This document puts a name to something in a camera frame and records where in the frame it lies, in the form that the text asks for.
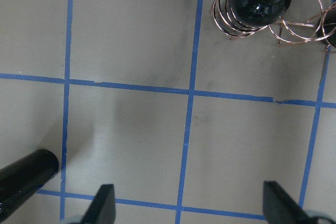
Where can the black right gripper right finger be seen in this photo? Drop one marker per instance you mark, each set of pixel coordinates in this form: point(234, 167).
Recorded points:
point(279, 207)

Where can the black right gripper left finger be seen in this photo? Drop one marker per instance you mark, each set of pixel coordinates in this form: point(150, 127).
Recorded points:
point(102, 209)

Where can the copper wire bottle basket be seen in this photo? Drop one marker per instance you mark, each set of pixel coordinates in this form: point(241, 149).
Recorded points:
point(286, 32)

